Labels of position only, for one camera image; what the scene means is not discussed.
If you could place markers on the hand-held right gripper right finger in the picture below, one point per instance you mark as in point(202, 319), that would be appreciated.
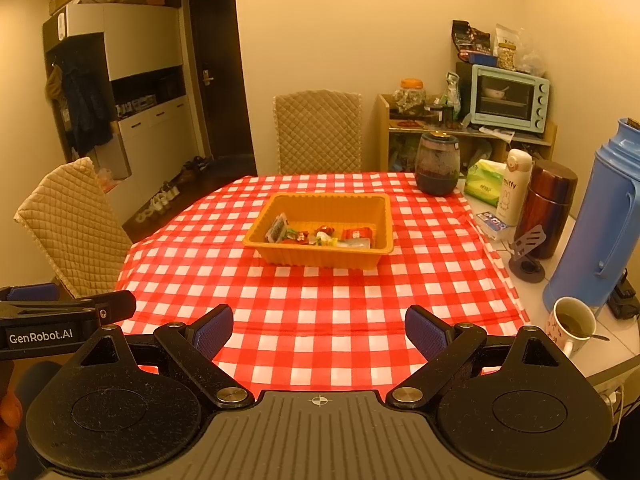
point(424, 332)

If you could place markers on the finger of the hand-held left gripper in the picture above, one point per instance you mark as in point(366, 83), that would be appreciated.
point(30, 293)
point(117, 305)

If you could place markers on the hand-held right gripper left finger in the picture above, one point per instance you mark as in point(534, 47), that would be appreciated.
point(215, 332)

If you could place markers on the white snack packet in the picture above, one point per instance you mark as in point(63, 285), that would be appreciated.
point(354, 245)

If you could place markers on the red packet white print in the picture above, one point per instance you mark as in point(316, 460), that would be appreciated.
point(357, 233)

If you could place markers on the large red snack packet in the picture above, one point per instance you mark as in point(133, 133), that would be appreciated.
point(295, 243)

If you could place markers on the clear cookie packet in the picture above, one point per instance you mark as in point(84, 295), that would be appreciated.
point(276, 229)

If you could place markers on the green white candy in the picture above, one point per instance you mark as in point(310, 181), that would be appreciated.
point(324, 234)

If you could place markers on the orange plastic tray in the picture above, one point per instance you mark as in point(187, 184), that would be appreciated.
point(320, 207)

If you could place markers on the person's left hand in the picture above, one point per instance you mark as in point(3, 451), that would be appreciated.
point(9, 425)

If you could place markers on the beige quilted chair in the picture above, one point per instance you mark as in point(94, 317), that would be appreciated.
point(70, 220)
point(317, 132)

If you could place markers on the red checkered tablecloth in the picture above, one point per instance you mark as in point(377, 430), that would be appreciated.
point(300, 310)

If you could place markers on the row of shoes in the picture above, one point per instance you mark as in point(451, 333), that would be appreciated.
point(165, 195)

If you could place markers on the blue gum pack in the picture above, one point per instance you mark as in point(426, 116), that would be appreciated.
point(492, 225)

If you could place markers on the grey metal phone stand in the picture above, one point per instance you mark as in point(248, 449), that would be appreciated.
point(527, 255)

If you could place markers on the white patterned mug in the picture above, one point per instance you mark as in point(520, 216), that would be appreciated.
point(567, 332)

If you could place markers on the green tissue pack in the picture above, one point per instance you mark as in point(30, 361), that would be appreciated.
point(484, 182)

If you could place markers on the dark plastic jar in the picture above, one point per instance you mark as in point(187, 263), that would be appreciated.
point(437, 165)

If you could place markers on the white rabbit print bottle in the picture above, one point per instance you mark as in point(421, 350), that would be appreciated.
point(515, 185)

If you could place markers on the brown metal thermos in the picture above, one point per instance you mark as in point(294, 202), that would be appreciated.
point(545, 205)

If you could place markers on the metal spoon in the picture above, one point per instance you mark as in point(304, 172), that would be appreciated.
point(600, 337)

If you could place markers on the hanging clothes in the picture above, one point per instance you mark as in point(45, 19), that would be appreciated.
point(82, 105)

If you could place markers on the black charger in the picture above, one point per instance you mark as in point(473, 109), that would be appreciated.
point(625, 297)

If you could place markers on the blue thermos jug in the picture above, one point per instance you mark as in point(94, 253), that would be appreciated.
point(595, 220)

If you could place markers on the wooden shelf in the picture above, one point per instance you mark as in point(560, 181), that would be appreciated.
point(384, 130)

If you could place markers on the orange lid plastic jar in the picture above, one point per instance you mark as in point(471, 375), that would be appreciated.
point(410, 94)

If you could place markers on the light blue toaster oven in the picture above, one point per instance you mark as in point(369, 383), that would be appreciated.
point(507, 97)

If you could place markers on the dark door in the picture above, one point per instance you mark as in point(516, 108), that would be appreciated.
point(220, 75)

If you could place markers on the white cabinet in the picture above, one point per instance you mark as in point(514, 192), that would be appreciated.
point(140, 40)

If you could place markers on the blue box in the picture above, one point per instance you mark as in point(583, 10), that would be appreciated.
point(482, 59)

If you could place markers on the nut jar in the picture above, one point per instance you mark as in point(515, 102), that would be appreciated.
point(507, 56)

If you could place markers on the dark snack bag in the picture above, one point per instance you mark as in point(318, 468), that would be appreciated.
point(470, 37)

